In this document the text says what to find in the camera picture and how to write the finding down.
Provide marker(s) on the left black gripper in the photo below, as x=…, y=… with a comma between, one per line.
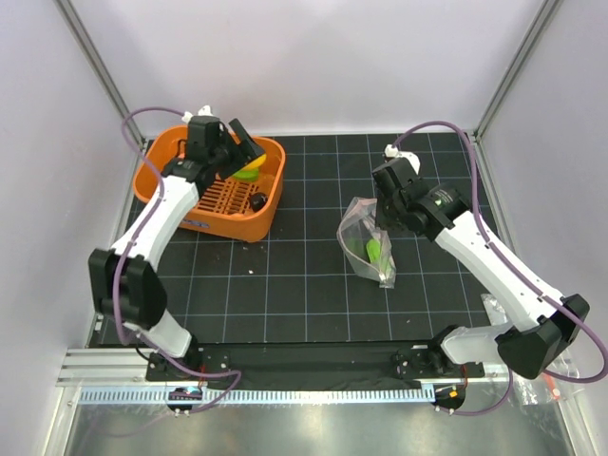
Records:
x=247, y=149

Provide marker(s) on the white slotted cable duct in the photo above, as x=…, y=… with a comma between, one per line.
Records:
x=190, y=396

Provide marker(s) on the black base bar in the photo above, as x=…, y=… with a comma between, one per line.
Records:
x=331, y=366

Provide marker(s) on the yellow orange toy fruit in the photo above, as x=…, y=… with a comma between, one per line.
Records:
x=256, y=163

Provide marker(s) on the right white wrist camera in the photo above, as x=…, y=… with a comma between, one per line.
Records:
x=391, y=152

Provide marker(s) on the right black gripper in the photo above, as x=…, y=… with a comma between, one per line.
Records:
x=386, y=220

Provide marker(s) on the dark purple toy fruit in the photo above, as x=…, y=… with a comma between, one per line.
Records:
x=258, y=201

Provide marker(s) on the long green toy vegetable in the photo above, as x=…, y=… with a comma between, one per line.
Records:
x=371, y=258

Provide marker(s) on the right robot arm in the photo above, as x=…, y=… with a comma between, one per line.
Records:
x=539, y=324

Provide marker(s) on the orange plastic basket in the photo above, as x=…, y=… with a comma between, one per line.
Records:
x=224, y=208

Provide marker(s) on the small green toy vegetable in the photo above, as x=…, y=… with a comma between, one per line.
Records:
x=248, y=175

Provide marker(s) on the pink dotted zip bag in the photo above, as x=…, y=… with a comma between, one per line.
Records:
x=359, y=221

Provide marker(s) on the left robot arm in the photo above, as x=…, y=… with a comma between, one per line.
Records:
x=124, y=282

